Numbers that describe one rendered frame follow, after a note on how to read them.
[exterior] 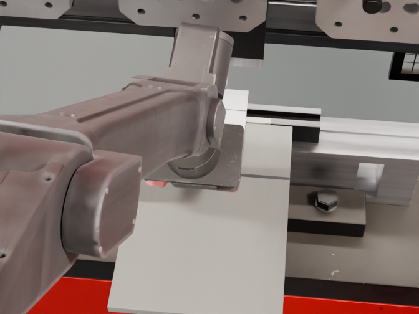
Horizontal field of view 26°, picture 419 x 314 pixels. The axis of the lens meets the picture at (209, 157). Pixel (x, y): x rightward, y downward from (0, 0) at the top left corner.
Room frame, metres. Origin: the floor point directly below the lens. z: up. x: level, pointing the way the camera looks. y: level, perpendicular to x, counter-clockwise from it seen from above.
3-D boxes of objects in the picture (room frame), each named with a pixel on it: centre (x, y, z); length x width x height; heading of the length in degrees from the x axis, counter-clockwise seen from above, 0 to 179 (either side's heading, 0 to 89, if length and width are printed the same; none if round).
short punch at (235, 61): (0.73, -0.01, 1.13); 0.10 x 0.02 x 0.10; 84
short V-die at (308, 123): (0.73, -0.03, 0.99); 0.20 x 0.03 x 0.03; 84
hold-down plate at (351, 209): (0.67, -0.05, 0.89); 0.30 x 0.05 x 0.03; 84
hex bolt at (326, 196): (0.66, -0.15, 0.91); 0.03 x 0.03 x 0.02
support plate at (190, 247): (0.58, 0.00, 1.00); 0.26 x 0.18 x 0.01; 174
